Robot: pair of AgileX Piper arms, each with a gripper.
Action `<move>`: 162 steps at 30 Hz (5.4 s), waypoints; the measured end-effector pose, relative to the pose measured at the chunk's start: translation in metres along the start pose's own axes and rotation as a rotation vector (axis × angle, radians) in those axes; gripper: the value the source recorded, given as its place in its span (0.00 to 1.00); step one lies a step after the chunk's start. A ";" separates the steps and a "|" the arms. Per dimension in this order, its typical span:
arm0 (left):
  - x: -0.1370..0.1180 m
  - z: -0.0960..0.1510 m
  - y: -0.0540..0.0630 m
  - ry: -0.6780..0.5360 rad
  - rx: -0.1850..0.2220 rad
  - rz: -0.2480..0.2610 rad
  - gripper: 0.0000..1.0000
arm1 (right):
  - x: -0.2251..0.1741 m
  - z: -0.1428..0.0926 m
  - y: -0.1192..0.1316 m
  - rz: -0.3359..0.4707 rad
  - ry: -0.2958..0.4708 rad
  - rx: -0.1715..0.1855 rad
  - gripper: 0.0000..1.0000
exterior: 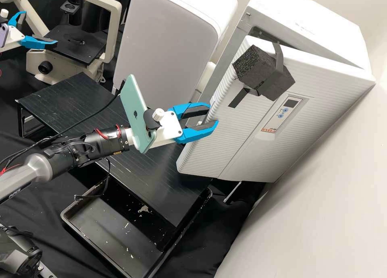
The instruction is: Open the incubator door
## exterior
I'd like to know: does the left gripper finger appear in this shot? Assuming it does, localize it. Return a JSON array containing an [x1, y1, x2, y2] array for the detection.
[[7, 11, 27, 28], [19, 35, 58, 49]]

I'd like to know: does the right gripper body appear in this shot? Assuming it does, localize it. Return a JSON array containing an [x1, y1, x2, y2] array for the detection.
[[150, 110, 185, 149]]

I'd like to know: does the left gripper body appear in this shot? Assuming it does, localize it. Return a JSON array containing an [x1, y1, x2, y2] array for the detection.
[[4, 25, 26, 51]]

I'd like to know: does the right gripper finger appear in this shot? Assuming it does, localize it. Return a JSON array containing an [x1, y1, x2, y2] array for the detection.
[[175, 118, 220, 145], [168, 102, 212, 121]]

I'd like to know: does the white incubator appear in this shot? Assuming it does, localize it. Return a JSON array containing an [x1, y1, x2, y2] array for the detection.
[[198, 0, 377, 182]]

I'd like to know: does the cream microscope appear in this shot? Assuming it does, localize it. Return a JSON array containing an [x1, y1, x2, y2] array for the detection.
[[0, 0, 123, 85]]

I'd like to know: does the black platform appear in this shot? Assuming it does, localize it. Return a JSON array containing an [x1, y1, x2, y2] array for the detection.
[[15, 72, 213, 252]]

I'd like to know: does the black tray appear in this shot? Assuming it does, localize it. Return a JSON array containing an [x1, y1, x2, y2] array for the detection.
[[60, 184, 165, 278]]

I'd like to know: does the left wrist camera phone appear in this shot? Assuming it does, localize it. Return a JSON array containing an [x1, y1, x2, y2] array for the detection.
[[0, 8, 9, 48]]

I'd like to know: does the wrist camera phone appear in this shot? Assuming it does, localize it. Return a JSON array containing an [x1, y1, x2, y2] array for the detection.
[[120, 74, 165, 155], [0, 8, 9, 48]]

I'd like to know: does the right wrist camera phone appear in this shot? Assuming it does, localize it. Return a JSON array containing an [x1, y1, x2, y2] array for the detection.
[[120, 74, 165, 155]]

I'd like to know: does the black cable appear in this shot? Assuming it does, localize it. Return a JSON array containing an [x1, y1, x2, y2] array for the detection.
[[0, 78, 126, 168], [74, 157, 111, 200]]

